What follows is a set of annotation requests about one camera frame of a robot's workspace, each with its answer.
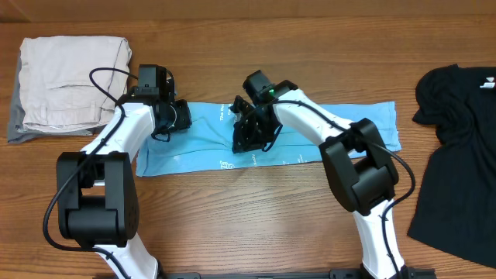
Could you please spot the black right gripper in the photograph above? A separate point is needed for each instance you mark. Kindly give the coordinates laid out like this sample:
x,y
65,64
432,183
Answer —
x,y
247,142

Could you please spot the folded beige trousers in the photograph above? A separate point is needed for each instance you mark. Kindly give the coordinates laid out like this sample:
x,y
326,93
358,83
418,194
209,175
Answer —
x,y
75,44

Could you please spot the light blue printed t-shirt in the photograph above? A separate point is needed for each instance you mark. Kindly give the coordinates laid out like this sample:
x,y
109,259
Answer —
x,y
207,144

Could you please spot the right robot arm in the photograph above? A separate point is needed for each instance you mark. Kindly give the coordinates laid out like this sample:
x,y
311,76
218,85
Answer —
x,y
357,164

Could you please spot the black t-shirt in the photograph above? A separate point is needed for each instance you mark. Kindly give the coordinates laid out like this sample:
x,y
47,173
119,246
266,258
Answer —
x,y
455,211

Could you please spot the folded grey garment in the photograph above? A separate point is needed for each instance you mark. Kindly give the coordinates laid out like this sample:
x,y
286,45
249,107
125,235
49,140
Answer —
x,y
15,124

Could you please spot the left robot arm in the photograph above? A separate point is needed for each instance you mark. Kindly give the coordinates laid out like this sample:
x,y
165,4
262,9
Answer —
x,y
96,197

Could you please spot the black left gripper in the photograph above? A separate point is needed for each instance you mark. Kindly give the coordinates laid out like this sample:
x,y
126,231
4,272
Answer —
x,y
184,119

